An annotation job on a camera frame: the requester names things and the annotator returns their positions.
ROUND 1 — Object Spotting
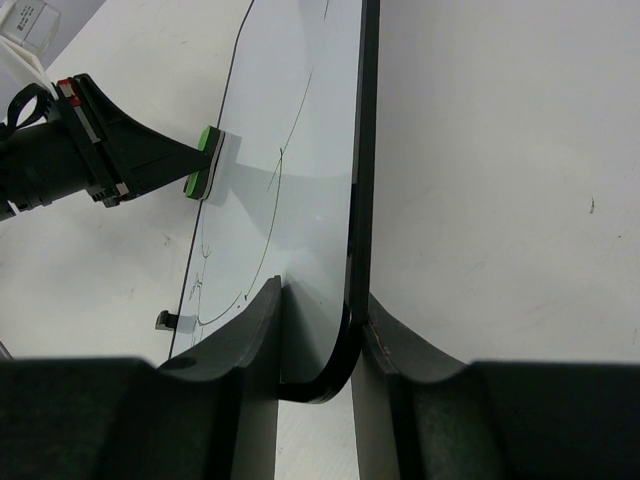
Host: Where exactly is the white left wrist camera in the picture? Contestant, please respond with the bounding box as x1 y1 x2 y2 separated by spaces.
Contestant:
1 0 61 100

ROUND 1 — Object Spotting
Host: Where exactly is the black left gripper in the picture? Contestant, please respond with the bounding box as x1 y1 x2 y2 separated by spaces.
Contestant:
1 74 213 220

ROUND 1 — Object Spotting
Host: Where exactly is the whiteboard with rabbit drawing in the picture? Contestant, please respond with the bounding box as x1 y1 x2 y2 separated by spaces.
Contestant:
171 1 380 403

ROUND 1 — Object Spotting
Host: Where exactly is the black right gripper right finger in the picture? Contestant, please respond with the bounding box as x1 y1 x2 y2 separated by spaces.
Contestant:
352 300 639 479

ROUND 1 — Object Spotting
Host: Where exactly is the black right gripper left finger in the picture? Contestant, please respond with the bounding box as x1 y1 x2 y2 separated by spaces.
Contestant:
1 277 281 479

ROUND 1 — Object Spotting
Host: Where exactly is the green bone-shaped whiteboard eraser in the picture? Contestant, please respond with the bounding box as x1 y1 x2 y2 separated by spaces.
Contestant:
182 125 227 202

